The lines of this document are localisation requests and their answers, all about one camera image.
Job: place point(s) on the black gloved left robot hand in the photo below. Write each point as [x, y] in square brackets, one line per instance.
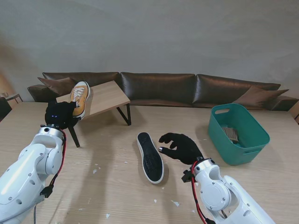
[59, 114]

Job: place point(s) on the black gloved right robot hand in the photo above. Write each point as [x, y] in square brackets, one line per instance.
[184, 149]

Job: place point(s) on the yellow canvas sneaker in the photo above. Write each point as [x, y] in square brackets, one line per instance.
[80, 93]
[150, 158]

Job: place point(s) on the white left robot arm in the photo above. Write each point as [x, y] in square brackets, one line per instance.
[28, 168]

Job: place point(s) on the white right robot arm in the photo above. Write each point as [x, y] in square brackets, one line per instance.
[224, 193]

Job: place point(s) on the brown sofa cushion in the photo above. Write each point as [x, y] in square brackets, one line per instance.
[53, 84]
[259, 96]

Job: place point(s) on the small wooden bench black legs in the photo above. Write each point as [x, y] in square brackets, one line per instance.
[105, 98]

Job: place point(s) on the small wooden side table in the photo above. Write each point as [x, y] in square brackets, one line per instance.
[14, 95]

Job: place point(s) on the dark chair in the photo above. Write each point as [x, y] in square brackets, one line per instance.
[4, 108]

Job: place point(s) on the green plastic basin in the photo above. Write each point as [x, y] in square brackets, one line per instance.
[245, 154]

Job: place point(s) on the brown leather sofa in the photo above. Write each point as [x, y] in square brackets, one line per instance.
[158, 86]

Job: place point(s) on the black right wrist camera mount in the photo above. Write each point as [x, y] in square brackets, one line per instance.
[187, 176]

